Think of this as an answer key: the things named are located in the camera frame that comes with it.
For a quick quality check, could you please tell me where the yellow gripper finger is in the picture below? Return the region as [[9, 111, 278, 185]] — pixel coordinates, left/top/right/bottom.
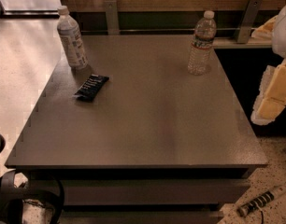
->
[[250, 59, 286, 125], [251, 16, 278, 40]]

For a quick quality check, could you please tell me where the clear plastic water bottle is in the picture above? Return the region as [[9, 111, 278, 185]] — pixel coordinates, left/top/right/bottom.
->
[[188, 10, 217, 76]]

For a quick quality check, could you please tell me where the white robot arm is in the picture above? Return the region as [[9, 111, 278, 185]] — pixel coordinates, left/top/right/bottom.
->
[[250, 5, 286, 125]]

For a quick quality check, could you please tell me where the dark rxbar blueberry wrapper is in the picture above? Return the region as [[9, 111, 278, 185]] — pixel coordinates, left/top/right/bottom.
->
[[74, 74, 109, 102]]

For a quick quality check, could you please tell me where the white labelled plastic bottle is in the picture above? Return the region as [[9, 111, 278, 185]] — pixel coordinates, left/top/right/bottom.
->
[[57, 6, 88, 69]]

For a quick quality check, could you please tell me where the striped tube on floor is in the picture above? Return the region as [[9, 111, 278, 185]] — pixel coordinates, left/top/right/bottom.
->
[[237, 186, 286, 217]]

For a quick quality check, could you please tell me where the right metal wall bracket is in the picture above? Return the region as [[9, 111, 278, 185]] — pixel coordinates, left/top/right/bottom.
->
[[235, 0, 263, 44]]

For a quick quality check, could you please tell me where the metal wall bracket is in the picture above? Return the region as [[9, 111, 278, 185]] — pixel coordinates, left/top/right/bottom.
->
[[235, 0, 263, 44], [104, 0, 120, 35]]

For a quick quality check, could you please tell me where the thin black floor cable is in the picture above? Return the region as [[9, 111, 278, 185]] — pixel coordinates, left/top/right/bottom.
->
[[254, 200, 265, 224]]

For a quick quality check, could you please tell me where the left metal wall bracket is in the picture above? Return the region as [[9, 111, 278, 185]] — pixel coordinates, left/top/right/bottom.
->
[[104, 0, 120, 35]]

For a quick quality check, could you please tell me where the black chair with cables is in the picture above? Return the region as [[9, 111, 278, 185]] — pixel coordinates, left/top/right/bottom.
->
[[0, 132, 65, 224]]

